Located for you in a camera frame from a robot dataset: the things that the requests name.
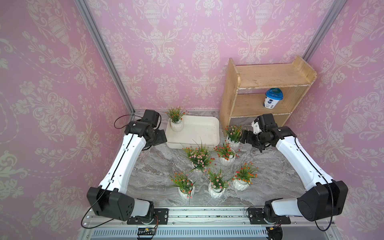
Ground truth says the cream plastic storage box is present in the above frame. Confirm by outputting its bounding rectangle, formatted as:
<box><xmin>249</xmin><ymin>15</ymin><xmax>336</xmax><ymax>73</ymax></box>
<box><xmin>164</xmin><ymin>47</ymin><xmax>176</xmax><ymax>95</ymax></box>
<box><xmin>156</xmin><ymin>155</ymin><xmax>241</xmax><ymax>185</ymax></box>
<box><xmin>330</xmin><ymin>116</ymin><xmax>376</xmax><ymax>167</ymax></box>
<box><xmin>166</xmin><ymin>116</ymin><xmax>220</xmax><ymax>149</ymax></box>

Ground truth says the orange flower plant front right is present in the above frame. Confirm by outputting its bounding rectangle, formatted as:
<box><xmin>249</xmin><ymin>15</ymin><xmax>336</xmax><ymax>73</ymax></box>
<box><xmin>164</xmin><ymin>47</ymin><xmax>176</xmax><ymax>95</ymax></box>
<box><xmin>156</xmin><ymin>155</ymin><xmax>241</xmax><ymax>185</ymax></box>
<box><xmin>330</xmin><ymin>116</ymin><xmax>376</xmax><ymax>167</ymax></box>
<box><xmin>231</xmin><ymin>163</ymin><xmax>259</xmax><ymax>191</ymax></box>

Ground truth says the orange flower plant white pot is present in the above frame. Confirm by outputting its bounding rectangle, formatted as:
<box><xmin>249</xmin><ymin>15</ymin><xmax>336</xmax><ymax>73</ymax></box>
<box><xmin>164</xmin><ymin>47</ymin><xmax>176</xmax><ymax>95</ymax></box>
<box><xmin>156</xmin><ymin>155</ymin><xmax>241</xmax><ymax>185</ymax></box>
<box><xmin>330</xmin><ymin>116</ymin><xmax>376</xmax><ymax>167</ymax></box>
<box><xmin>166</xmin><ymin>107</ymin><xmax>188</xmax><ymax>132</ymax></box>

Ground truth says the red flower plant white pot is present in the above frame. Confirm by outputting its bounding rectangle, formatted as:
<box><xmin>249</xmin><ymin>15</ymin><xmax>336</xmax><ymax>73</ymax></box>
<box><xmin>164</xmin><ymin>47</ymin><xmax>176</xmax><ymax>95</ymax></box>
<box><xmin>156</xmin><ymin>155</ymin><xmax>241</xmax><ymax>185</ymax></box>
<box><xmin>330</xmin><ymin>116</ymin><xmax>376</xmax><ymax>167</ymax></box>
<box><xmin>214</xmin><ymin>143</ymin><xmax>238</xmax><ymax>166</ymax></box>

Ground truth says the tall pink flower plant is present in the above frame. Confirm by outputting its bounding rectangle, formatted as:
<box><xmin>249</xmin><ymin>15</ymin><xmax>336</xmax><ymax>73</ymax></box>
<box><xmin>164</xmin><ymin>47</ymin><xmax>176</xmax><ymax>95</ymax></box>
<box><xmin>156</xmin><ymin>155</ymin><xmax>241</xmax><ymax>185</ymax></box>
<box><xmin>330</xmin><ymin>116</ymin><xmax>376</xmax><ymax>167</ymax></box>
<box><xmin>182</xmin><ymin>143</ymin><xmax>215</xmax><ymax>175</ymax></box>

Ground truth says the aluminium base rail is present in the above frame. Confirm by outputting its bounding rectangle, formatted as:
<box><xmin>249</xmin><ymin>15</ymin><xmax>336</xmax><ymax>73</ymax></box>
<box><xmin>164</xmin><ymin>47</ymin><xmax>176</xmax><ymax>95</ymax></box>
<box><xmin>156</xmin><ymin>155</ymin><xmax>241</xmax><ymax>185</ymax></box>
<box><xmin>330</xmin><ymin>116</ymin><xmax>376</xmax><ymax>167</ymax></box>
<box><xmin>78</xmin><ymin>206</ymin><xmax>343</xmax><ymax>240</ymax></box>

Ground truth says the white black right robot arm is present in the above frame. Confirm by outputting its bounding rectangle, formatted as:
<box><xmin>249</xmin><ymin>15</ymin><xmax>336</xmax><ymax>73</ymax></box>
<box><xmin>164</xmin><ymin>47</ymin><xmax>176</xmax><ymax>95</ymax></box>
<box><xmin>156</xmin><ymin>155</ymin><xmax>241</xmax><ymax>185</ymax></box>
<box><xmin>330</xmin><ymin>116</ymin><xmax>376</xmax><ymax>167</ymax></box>
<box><xmin>241</xmin><ymin>127</ymin><xmax>349</xmax><ymax>223</ymax></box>

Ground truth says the pink flower plant back right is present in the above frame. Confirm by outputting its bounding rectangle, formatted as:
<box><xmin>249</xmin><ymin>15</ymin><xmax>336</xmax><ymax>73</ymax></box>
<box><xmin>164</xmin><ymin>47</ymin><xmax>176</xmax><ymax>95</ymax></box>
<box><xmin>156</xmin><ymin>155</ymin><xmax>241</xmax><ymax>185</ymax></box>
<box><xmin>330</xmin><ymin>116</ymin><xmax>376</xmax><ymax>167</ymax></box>
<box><xmin>224</xmin><ymin>126</ymin><xmax>244</xmax><ymax>150</ymax></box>

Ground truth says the blue lid white tub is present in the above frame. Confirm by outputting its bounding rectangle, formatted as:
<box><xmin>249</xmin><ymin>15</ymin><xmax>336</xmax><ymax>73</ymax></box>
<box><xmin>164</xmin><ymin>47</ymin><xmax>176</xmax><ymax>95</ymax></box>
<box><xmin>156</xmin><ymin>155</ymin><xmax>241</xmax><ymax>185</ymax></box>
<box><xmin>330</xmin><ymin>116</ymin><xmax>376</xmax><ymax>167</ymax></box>
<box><xmin>263</xmin><ymin>88</ymin><xmax>284</xmax><ymax>109</ymax></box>

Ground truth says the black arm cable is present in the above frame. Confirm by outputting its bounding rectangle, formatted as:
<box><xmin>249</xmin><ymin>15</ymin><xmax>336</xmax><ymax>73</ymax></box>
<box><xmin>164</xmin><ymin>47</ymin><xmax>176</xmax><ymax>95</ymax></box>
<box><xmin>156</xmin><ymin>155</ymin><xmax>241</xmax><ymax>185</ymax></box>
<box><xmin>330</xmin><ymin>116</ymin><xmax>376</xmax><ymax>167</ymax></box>
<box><xmin>295</xmin><ymin>136</ymin><xmax>334</xmax><ymax>232</ymax></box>
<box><xmin>80</xmin><ymin>114</ymin><xmax>143</xmax><ymax>230</ymax></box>

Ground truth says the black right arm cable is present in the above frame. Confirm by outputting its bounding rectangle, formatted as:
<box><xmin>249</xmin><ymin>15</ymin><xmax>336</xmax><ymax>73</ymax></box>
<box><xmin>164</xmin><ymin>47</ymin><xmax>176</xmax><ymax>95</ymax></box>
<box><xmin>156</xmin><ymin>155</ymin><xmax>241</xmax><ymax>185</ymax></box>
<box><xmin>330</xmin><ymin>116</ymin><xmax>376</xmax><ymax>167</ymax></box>
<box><xmin>295</xmin><ymin>136</ymin><xmax>334</xmax><ymax>232</ymax></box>

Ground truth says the pink flower plant front centre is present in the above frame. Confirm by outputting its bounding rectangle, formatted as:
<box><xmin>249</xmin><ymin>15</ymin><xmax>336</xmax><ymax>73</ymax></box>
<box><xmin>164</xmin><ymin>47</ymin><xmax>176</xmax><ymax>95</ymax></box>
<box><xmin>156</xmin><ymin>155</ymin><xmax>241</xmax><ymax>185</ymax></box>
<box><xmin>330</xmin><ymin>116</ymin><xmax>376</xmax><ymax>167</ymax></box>
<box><xmin>205</xmin><ymin>169</ymin><xmax>230</xmax><ymax>199</ymax></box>

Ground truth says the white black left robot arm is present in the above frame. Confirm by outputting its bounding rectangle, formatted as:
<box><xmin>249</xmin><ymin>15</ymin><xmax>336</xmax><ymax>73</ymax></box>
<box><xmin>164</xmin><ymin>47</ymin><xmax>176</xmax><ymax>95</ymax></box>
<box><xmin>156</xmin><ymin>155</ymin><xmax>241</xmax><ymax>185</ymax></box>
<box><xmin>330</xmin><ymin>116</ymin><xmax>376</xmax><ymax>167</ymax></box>
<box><xmin>87</xmin><ymin>118</ymin><xmax>167</xmax><ymax>223</ymax></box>

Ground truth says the wooden two-tier shelf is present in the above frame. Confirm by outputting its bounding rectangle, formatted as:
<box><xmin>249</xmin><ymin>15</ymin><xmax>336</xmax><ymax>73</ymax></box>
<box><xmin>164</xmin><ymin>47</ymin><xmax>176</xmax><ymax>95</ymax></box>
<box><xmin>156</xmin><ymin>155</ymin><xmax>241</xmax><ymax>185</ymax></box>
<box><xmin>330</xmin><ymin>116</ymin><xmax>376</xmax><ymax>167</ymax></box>
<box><xmin>219</xmin><ymin>56</ymin><xmax>318</xmax><ymax>128</ymax></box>

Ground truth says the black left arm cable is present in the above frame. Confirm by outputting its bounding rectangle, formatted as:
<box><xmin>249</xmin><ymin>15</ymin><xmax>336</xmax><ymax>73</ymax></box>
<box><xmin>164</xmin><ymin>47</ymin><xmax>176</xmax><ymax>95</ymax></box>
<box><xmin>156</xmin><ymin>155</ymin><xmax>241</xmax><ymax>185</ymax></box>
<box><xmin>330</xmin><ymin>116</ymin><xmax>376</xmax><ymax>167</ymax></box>
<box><xmin>80</xmin><ymin>114</ymin><xmax>143</xmax><ymax>230</ymax></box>

